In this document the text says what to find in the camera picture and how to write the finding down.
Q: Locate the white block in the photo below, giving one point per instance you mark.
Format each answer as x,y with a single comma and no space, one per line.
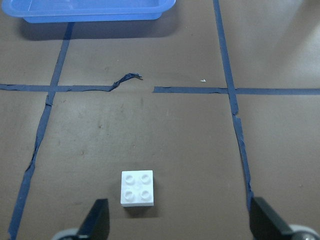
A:
137,188

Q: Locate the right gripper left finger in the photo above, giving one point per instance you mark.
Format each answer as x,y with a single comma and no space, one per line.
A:
96,225

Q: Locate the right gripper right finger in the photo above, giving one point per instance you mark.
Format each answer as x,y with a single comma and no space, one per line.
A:
266,224

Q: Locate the blue plastic tray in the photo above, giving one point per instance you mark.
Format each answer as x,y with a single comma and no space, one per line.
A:
65,11

